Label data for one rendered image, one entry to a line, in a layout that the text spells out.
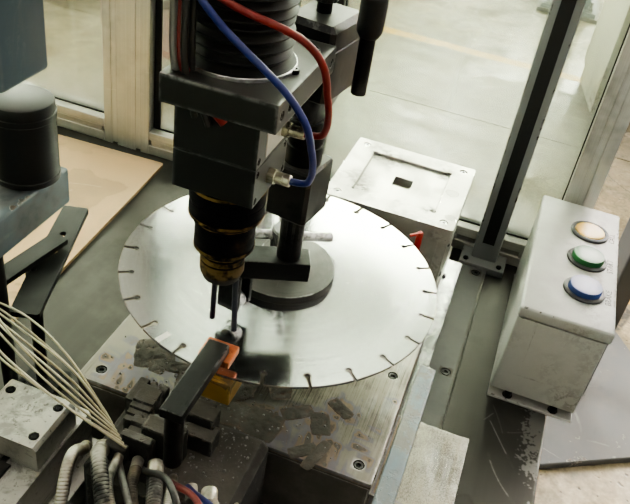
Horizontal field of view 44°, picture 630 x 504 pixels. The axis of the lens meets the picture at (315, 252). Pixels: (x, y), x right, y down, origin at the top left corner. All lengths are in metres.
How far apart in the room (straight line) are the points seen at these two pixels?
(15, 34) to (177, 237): 0.38
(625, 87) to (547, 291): 0.31
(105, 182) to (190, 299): 0.57
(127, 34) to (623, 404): 1.58
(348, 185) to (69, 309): 0.40
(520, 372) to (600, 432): 1.16
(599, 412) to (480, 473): 1.28
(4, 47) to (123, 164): 0.85
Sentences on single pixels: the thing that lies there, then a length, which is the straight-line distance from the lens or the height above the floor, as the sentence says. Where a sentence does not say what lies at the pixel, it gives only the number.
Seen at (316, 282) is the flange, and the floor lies 0.96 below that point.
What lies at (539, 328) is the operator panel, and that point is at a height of 0.87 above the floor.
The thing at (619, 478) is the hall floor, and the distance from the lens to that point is 2.10.
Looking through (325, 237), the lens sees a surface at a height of 1.00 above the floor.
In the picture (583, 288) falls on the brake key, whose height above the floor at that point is 0.91.
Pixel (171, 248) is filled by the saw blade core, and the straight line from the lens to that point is 0.83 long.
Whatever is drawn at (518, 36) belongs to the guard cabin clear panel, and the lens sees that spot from 1.13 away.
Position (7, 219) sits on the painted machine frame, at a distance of 0.72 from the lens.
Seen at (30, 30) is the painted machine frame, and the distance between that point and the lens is 0.53.
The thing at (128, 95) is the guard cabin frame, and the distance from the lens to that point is 1.36.
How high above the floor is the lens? 1.45
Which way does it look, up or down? 36 degrees down
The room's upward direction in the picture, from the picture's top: 10 degrees clockwise
